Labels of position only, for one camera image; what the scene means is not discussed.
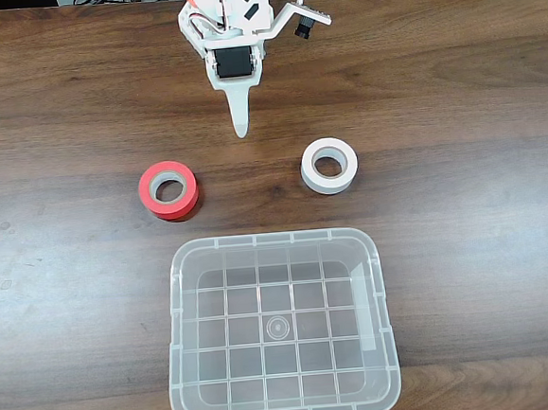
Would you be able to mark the clear plastic box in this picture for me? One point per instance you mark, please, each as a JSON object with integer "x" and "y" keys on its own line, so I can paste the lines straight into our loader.
{"x": 279, "y": 328}

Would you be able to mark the black camera on white mount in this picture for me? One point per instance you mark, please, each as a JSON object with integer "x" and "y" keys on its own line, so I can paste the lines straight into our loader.
{"x": 306, "y": 22}

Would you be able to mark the black object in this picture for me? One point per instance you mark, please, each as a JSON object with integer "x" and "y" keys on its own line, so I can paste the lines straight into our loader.
{"x": 25, "y": 1}

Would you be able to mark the red tape roll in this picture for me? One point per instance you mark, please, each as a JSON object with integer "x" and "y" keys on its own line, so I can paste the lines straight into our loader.
{"x": 172, "y": 210}

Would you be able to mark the white tape roll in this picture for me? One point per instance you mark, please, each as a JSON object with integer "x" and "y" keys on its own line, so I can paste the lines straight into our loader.
{"x": 330, "y": 186}

